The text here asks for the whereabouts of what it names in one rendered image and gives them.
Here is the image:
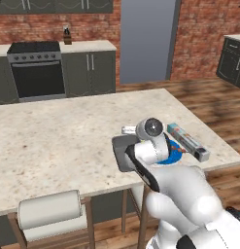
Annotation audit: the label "wooden stool with white cushion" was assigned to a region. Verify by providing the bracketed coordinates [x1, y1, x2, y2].
[7, 189, 95, 249]
[120, 183, 150, 249]

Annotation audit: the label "dark grey base cupboards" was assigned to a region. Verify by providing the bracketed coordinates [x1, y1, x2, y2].
[0, 44, 20, 106]
[58, 40, 118, 99]
[216, 33, 240, 90]

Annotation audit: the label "brown kebab skewer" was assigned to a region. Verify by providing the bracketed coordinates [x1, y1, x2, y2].
[169, 142, 188, 156]

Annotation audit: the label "dark grey wall cupboards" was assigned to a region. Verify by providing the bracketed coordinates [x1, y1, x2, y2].
[0, 0, 115, 16]

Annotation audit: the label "aluminum foil box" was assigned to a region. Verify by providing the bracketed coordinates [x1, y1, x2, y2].
[166, 122, 211, 163]

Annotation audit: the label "dark brown bottle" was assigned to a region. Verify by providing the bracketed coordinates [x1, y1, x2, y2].
[62, 25, 73, 46]

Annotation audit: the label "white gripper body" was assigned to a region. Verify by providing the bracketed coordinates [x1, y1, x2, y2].
[120, 124, 138, 136]

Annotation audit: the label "black and silver stove oven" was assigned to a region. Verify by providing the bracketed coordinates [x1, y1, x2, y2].
[6, 40, 67, 103]

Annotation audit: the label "grey tupperware container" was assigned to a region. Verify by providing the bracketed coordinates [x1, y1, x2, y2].
[111, 133, 149, 173]

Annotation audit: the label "grey door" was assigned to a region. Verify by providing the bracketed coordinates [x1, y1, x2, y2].
[119, 0, 183, 87]

